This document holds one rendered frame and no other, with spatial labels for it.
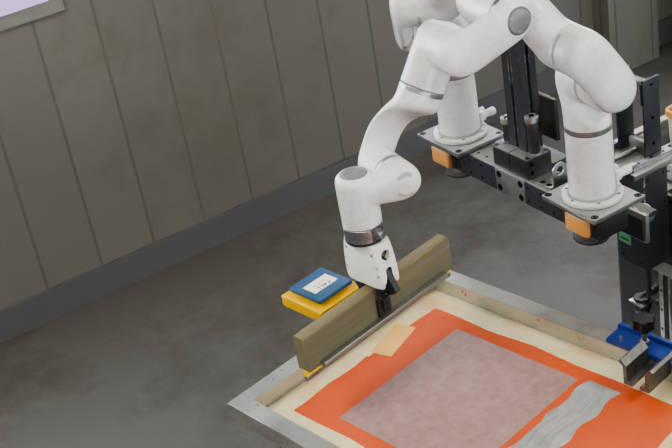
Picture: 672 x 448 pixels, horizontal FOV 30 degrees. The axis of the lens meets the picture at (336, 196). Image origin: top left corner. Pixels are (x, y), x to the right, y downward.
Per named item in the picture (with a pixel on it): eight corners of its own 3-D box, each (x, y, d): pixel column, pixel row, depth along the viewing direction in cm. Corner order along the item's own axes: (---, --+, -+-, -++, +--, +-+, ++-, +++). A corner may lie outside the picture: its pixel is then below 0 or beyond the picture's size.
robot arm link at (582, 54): (488, -59, 231) (548, -37, 216) (590, 61, 253) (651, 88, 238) (438, 1, 231) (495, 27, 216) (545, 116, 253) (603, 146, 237)
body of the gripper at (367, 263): (397, 228, 232) (405, 278, 238) (358, 214, 239) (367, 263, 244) (369, 247, 228) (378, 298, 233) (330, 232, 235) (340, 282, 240)
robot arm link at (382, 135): (453, 98, 227) (415, 205, 232) (416, 77, 237) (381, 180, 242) (415, 89, 222) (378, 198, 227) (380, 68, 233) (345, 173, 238)
